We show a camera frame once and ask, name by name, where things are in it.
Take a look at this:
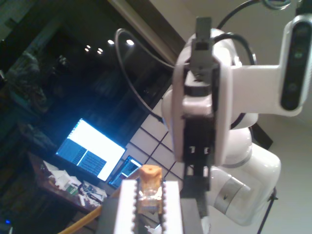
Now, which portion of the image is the small laptop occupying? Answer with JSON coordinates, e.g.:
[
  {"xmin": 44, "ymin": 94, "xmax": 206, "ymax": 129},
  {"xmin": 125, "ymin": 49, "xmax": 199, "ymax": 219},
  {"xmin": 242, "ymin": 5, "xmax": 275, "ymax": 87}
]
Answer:
[{"xmin": 108, "ymin": 155, "xmax": 142, "ymax": 190}]

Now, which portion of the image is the cluttered wooden desk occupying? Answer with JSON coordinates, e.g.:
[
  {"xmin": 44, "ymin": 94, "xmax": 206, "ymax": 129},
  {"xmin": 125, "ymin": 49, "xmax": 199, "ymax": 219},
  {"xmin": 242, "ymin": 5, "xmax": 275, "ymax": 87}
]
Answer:
[{"xmin": 26, "ymin": 151, "xmax": 109, "ymax": 216}]

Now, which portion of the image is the lit computer monitor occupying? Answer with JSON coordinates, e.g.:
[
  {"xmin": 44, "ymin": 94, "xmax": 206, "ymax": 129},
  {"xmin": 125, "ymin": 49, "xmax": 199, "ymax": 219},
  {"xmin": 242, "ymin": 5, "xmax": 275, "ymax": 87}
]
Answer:
[{"xmin": 55, "ymin": 118, "xmax": 127, "ymax": 182}]

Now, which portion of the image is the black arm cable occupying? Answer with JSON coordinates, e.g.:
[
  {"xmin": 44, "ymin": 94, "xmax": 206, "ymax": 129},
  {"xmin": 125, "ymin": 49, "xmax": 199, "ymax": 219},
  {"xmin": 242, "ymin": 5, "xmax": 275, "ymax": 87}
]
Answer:
[{"xmin": 114, "ymin": 0, "xmax": 258, "ymax": 122}]

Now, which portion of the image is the gripper camera bar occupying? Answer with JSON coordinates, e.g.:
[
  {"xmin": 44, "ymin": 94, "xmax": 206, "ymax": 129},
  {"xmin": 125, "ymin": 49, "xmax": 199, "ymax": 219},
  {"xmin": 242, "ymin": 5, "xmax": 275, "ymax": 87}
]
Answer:
[{"xmin": 229, "ymin": 14, "xmax": 312, "ymax": 117}]

